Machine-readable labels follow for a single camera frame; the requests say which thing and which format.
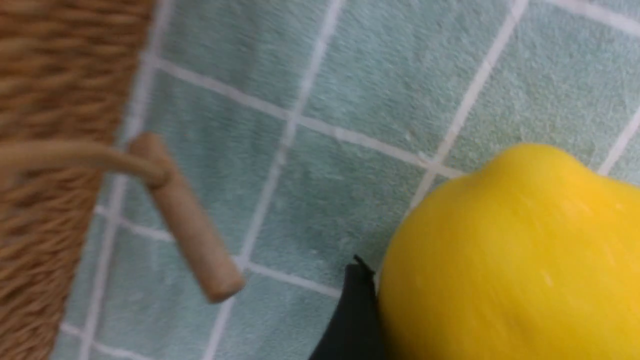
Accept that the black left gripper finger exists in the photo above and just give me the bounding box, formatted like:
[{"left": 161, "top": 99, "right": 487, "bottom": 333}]
[{"left": 310, "top": 254, "right": 386, "bottom": 360}]

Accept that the yellow lemon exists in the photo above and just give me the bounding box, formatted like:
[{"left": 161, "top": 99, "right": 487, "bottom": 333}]
[{"left": 378, "top": 143, "right": 640, "bottom": 360}]

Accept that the green checkered tablecloth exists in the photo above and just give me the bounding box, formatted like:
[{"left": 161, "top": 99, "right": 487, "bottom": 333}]
[{"left": 50, "top": 0, "right": 640, "bottom": 360}]

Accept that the woven wicker basket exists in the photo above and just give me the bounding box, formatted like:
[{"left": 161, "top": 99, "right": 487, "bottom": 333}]
[{"left": 0, "top": 0, "right": 155, "bottom": 360}]

